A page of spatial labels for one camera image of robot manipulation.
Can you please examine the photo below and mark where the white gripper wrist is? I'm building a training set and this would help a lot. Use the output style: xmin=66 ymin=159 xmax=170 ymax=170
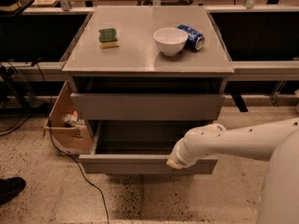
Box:
xmin=166 ymin=138 xmax=198 ymax=170

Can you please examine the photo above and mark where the grey drawer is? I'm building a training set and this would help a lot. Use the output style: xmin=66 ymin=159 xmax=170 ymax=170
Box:
xmin=79 ymin=120 xmax=218 ymax=175
xmin=71 ymin=93 xmax=224 ymax=120

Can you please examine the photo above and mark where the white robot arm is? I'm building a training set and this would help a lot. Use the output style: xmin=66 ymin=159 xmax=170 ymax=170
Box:
xmin=167 ymin=118 xmax=299 ymax=224

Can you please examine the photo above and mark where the grey drawer cabinet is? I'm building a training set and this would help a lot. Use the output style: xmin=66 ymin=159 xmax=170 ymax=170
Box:
xmin=63 ymin=6 xmax=234 ymax=175

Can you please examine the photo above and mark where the grey top drawer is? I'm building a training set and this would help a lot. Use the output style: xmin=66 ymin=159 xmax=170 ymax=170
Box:
xmin=71 ymin=93 xmax=224 ymax=120

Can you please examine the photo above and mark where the cardboard box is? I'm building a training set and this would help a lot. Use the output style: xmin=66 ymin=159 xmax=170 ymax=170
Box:
xmin=45 ymin=81 xmax=93 ymax=154

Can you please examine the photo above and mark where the crumpled can in box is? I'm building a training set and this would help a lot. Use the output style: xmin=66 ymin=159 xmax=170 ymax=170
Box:
xmin=64 ymin=114 xmax=85 ymax=127

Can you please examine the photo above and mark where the white bowl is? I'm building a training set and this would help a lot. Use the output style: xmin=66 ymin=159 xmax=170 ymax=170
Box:
xmin=153 ymin=27 xmax=188 ymax=56

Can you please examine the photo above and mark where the blue soda can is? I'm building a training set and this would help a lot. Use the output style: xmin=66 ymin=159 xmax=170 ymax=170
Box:
xmin=178 ymin=24 xmax=205 ymax=51

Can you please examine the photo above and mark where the green yellow sponge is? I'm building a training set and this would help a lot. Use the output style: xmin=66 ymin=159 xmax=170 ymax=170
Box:
xmin=98 ymin=28 xmax=119 ymax=49

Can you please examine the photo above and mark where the black shoe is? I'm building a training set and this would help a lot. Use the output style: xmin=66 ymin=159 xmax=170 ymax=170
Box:
xmin=0 ymin=177 xmax=26 ymax=204

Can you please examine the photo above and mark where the grey workbench frame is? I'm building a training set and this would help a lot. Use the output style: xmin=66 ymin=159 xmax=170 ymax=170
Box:
xmin=1 ymin=6 xmax=298 ymax=80

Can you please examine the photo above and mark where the black floor cable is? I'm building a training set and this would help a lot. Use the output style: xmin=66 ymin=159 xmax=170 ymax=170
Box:
xmin=35 ymin=63 xmax=110 ymax=224

